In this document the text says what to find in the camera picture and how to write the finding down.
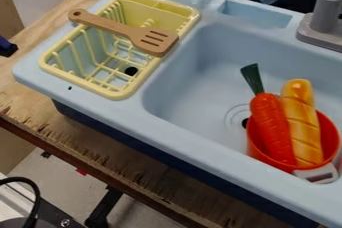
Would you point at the light blue toy sink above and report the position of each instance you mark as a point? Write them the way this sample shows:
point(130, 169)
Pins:
point(196, 82)

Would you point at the dark blue clamp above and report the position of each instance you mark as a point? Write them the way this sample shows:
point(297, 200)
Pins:
point(6, 48)

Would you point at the orange toy carrot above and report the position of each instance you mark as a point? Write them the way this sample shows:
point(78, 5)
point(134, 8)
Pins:
point(271, 125)

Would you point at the grey tap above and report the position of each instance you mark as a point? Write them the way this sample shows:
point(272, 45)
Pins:
point(327, 8)

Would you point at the yellow dish rack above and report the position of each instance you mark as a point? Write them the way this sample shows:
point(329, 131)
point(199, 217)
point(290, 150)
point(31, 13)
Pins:
point(91, 59)

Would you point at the wooden spatula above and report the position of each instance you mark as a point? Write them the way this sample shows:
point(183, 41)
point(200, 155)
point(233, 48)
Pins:
point(147, 37)

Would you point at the yellow toy bread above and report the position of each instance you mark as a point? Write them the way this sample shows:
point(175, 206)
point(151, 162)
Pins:
point(302, 122)

